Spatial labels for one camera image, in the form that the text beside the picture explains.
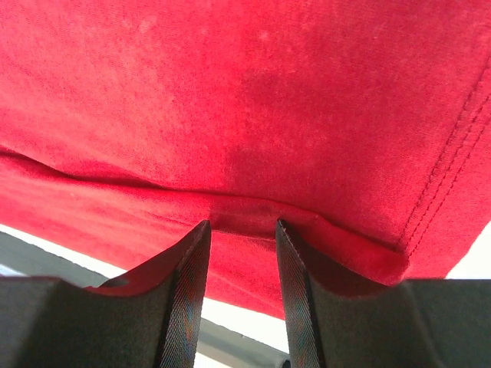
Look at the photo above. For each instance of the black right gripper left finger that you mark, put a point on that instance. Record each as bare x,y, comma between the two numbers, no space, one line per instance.
147,317

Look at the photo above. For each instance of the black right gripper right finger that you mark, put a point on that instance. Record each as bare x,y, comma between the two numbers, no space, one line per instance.
337,318

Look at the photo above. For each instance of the dark red t-shirt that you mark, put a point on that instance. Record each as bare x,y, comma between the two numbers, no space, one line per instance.
364,124

